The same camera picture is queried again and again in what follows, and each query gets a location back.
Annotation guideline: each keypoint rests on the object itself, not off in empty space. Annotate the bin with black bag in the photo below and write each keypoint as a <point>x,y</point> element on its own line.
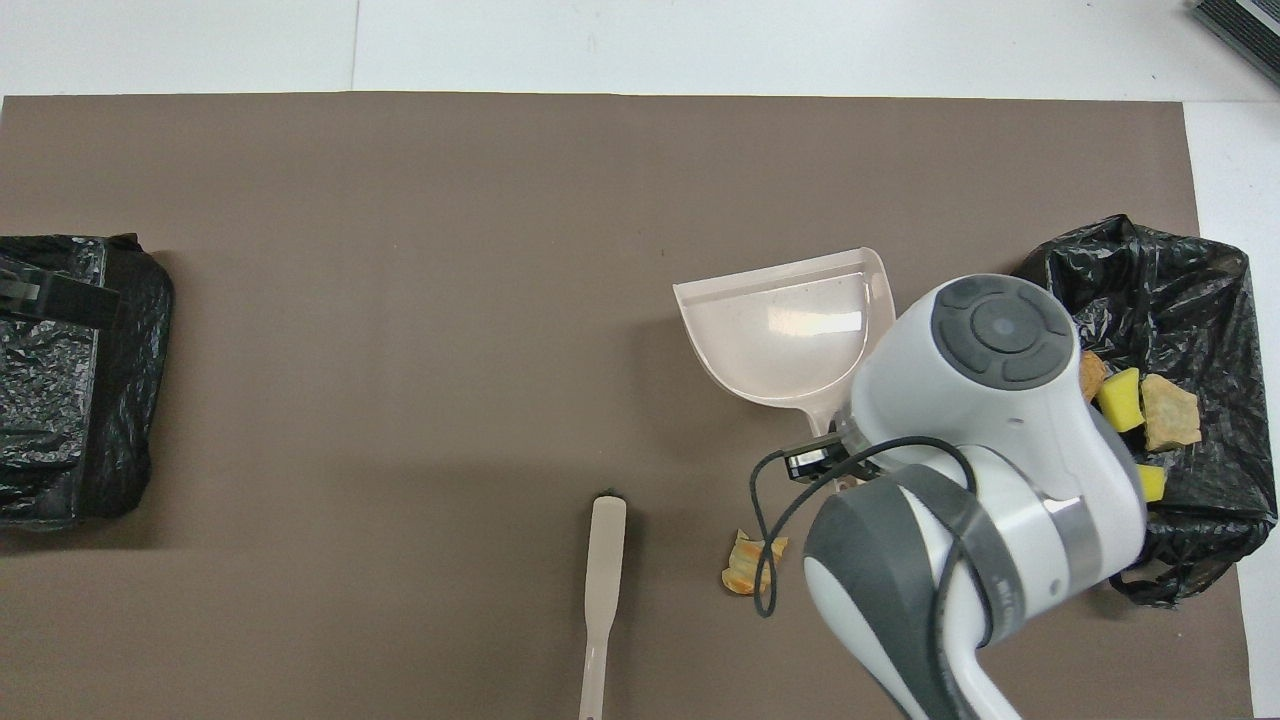
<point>1200,290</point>
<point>130,420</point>

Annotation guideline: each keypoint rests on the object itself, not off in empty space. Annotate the beige plastic dustpan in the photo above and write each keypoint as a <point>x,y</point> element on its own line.
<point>780,330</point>

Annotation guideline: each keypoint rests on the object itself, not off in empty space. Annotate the orange striped foam chunk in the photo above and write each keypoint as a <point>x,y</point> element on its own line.
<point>742,575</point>

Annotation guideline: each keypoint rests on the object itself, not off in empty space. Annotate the beige rock-like foam chunk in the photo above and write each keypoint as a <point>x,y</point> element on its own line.
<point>1170,412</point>

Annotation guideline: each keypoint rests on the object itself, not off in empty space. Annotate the brown oval textured sponge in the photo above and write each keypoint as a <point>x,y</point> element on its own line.
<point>1092,375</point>

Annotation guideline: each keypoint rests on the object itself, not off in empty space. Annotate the grey ribbed device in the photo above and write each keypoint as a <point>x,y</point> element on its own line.
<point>1245,30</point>

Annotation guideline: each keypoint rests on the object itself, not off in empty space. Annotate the beige hand brush black bristles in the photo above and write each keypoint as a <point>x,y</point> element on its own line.
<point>603,560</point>

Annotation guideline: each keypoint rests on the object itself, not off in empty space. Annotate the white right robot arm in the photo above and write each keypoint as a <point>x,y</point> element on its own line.
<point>1000,420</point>

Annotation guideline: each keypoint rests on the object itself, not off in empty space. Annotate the large yellow sponge piece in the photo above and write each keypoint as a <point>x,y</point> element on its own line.
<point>1152,484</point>

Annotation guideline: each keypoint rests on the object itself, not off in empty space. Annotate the brown paper table mat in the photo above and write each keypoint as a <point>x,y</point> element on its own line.
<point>400,300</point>

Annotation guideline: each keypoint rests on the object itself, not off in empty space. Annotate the small yellow sponge wedge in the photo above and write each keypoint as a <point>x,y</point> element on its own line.
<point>1120,400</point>

